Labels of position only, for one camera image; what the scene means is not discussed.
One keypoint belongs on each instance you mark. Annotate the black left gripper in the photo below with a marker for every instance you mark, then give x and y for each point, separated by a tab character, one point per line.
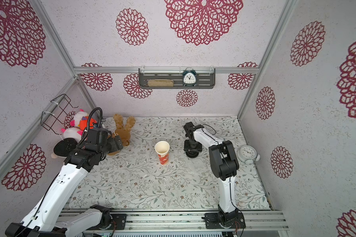
115	147

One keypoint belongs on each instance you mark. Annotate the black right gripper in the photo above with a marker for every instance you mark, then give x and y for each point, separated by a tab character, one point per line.
192	147

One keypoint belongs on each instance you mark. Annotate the red white paper cup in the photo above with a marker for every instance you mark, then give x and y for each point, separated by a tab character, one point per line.
162	149

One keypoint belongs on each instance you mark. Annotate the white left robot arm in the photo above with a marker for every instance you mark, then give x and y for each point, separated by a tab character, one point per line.
42	220

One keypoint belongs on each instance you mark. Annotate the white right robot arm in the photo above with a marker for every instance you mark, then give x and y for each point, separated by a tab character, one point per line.
224	166

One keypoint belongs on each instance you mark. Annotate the brown teddy bear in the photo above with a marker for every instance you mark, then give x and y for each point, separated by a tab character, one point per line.
124	131

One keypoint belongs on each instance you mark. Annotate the orange red plush toy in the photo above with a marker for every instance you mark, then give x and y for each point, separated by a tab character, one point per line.
80	120

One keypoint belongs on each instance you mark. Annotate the pink white pig plush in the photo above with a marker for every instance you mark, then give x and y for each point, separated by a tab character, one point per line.
72	132

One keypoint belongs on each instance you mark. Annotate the black haired doll plush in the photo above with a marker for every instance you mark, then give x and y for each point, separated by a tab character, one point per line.
63	148

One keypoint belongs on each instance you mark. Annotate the white alarm clock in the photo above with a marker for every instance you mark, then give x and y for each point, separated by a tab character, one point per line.
248	155

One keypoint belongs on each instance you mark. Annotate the teal alarm clock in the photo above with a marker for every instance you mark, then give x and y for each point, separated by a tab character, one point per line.
189	78

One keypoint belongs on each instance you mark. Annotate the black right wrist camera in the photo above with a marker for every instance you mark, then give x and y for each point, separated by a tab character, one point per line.
190	128

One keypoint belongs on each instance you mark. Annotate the black wire basket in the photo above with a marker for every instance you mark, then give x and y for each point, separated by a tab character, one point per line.
53	119

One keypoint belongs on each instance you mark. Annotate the grey wall shelf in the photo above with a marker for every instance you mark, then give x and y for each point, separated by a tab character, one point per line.
206	79

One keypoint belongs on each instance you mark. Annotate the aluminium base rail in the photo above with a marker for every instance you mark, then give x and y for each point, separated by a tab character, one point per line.
198	220

